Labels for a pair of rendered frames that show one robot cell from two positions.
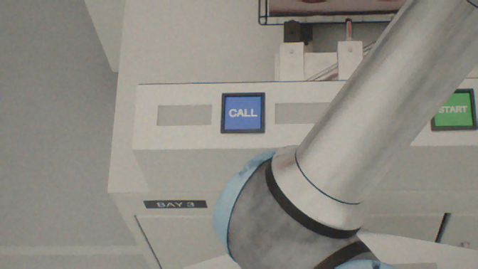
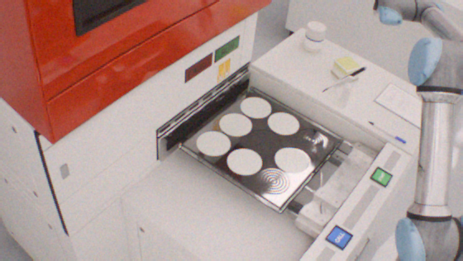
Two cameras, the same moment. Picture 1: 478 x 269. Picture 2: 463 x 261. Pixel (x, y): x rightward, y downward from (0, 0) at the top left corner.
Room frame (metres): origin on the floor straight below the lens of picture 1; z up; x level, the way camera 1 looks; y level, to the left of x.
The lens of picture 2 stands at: (0.57, 0.71, 1.92)
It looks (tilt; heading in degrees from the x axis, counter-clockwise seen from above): 44 degrees down; 292
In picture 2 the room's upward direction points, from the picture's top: 7 degrees clockwise
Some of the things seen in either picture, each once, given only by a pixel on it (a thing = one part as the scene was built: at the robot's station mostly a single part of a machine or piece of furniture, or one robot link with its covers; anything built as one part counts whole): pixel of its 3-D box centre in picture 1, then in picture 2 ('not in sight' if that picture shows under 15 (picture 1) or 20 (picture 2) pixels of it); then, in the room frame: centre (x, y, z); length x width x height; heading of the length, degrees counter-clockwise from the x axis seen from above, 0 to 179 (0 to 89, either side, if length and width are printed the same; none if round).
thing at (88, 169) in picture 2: not in sight; (164, 108); (1.11, -0.12, 1.02); 0.82 x 0.03 x 0.40; 80
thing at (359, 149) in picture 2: not in sight; (364, 152); (0.56, -0.40, 0.89); 0.08 x 0.03 x 0.03; 170
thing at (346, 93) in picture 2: not in sight; (342, 87); (0.70, -0.49, 1.03); 0.06 x 0.04 x 0.13; 170
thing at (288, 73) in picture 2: not in sight; (347, 97); (0.69, -0.63, 0.89); 0.62 x 0.35 x 0.14; 170
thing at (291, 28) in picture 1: (291, 35); (295, 206); (0.68, -0.10, 0.90); 0.04 x 0.02 x 0.03; 170
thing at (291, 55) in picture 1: (291, 72); (313, 218); (0.62, -0.09, 0.89); 0.08 x 0.03 x 0.03; 170
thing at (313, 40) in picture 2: not in sight; (314, 36); (0.88, -0.75, 1.01); 0.07 x 0.07 x 0.10
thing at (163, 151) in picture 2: not in sight; (207, 112); (1.06, -0.29, 0.89); 0.44 x 0.02 x 0.10; 80
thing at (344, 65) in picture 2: not in sight; (346, 70); (0.72, -0.64, 1.00); 0.07 x 0.07 x 0.07; 56
